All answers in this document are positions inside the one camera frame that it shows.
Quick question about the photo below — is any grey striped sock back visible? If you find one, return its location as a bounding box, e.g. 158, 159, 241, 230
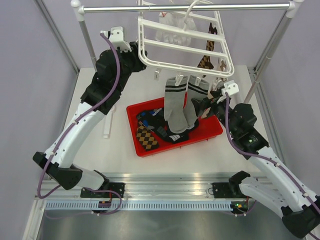
183, 75, 210, 130

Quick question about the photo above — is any black blue sock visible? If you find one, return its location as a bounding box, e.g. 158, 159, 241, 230
154, 120, 199, 144
136, 107, 166, 131

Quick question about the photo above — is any grey striped sock front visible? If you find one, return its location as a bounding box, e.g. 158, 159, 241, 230
164, 76, 188, 134

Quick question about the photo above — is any white slotted cable duct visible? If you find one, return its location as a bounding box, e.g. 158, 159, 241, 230
45, 200, 233, 211

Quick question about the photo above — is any brown argyle sock in bin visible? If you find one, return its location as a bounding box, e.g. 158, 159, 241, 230
136, 121, 159, 152

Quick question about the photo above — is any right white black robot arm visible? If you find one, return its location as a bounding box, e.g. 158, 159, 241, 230
191, 95, 320, 239

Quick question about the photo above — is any metal clothes rack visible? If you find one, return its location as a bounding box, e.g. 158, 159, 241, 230
69, 0, 306, 140

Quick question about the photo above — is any beige brown striped sock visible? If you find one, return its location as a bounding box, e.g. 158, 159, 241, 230
200, 107, 211, 119
208, 58, 228, 94

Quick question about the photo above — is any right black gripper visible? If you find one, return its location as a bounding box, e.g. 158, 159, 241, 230
191, 90, 238, 137

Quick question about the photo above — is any white clip sock hanger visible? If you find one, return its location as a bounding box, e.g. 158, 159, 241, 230
137, 0, 235, 78

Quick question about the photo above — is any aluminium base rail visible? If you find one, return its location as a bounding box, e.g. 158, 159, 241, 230
34, 172, 276, 200

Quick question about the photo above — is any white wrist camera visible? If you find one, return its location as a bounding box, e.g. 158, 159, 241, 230
217, 80, 239, 103
100, 26, 124, 50

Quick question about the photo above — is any red plastic bin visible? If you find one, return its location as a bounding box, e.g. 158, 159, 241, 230
126, 97, 223, 157

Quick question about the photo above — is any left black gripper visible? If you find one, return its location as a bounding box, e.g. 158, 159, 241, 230
115, 41, 148, 93

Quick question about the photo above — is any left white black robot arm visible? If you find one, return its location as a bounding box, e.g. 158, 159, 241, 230
32, 41, 146, 198

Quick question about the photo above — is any white glove with red trim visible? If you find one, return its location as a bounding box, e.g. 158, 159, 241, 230
154, 11, 196, 46

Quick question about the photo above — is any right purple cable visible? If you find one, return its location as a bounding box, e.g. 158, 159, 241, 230
224, 92, 320, 238

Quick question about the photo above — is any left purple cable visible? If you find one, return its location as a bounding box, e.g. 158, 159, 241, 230
37, 33, 123, 221

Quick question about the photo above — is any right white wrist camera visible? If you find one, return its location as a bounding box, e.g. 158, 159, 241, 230
217, 80, 239, 103

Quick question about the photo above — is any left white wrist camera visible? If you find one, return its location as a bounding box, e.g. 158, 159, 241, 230
100, 26, 124, 50

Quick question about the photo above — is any purple cable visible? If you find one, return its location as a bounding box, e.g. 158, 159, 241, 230
224, 92, 320, 238
37, 33, 123, 221

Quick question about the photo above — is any grey striped sock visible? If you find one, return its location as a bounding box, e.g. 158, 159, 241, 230
183, 75, 210, 130
164, 76, 188, 134

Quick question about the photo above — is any brown argyle sock hanging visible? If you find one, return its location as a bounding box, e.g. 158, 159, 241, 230
196, 22, 218, 71

